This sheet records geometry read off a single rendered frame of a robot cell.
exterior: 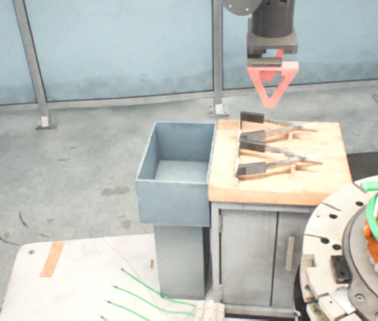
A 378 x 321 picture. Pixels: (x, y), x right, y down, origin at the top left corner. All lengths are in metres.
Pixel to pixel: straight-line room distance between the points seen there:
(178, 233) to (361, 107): 2.43
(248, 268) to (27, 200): 1.81
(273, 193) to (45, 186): 1.96
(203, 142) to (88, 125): 2.16
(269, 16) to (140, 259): 0.54
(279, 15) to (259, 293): 0.45
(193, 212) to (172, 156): 0.17
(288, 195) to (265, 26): 0.23
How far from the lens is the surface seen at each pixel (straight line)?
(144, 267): 1.01
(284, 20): 0.71
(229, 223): 0.77
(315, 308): 0.59
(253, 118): 0.83
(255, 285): 0.87
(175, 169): 0.89
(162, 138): 0.89
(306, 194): 0.72
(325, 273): 0.57
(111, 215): 2.33
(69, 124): 3.05
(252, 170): 0.72
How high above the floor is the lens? 1.51
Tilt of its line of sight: 35 degrees down
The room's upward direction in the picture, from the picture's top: 3 degrees counter-clockwise
